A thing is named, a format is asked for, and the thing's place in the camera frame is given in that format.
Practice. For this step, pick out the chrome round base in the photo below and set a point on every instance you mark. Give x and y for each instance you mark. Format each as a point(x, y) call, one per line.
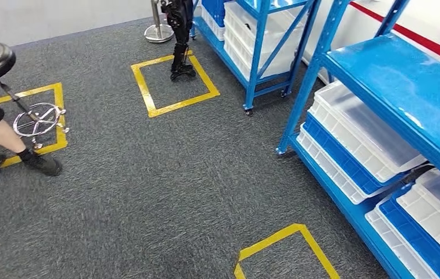
point(159, 32)

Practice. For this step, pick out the yellow floor tape square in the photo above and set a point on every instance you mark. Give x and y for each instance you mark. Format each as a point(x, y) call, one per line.
point(146, 92)
point(58, 100)

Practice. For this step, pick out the white plastic crate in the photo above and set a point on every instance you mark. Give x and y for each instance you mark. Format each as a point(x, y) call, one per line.
point(358, 134)
point(212, 27)
point(239, 42)
point(239, 59)
point(243, 19)
point(393, 242)
point(331, 173)
point(431, 215)

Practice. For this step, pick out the black robot leg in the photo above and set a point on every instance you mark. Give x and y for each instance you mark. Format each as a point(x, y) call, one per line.
point(181, 34)

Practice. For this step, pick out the red barrier belt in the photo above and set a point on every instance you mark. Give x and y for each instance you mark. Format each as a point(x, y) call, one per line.
point(416, 38)

